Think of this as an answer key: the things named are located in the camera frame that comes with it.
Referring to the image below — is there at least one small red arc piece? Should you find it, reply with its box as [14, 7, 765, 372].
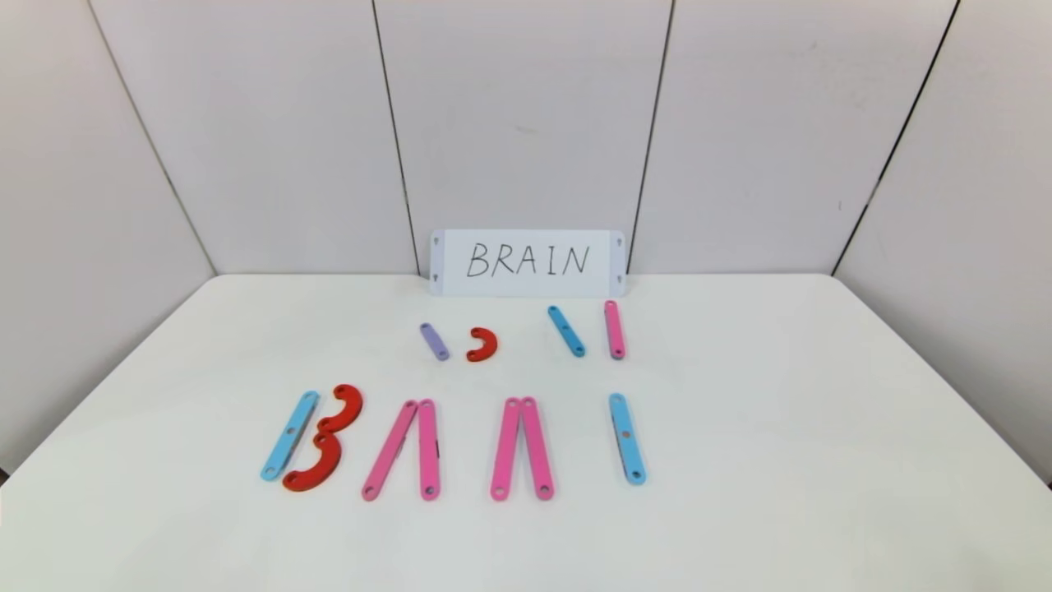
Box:
[465, 326, 499, 363]

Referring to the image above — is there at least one white BRAIN word card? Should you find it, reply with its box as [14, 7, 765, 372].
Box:
[429, 229, 628, 298]

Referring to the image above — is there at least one long pink bar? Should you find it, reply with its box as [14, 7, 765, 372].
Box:
[418, 399, 441, 502]
[490, 397, 523, 502]
[361, 400, 419, 502]
[520, 396, 556, 502]

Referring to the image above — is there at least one short blue bar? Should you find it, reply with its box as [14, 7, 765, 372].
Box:
[547, 305, 587, 358]

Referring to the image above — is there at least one large red arc piece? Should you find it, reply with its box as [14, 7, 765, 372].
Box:
[282, 432, 343, 493]

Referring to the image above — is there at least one long blue bar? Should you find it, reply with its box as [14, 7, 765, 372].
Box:
[260, 391, 321, 483]
[609, 393, 648, 486]

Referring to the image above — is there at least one short pink bar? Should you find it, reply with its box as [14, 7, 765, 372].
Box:
[604, 299, 626, 360]

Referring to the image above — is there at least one medium red arc piece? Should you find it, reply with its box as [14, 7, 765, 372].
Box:
[316, 383, 364, 435]

